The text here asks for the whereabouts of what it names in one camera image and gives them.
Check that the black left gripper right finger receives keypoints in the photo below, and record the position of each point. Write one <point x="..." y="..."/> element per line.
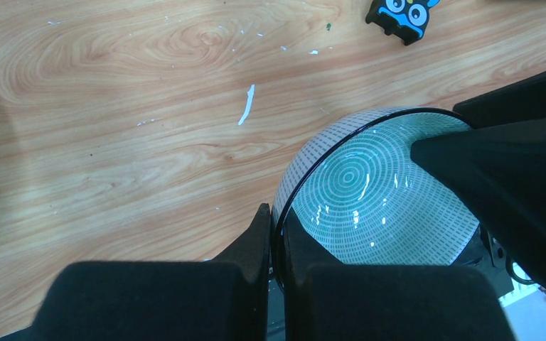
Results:
<point x="326" y="299"/>

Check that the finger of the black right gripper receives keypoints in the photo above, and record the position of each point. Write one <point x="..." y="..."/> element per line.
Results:
<point x="499" y="173"/>
<point x="521" y="101"/>

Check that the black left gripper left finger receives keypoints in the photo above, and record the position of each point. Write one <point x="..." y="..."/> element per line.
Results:
<point x="224" y="298"/>

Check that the small celadon cup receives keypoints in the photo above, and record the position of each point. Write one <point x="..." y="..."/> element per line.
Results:
<point x="356" y="191"/>

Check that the blue owl toy block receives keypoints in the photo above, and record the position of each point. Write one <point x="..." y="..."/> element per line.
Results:
<point x="406" y="19"/>

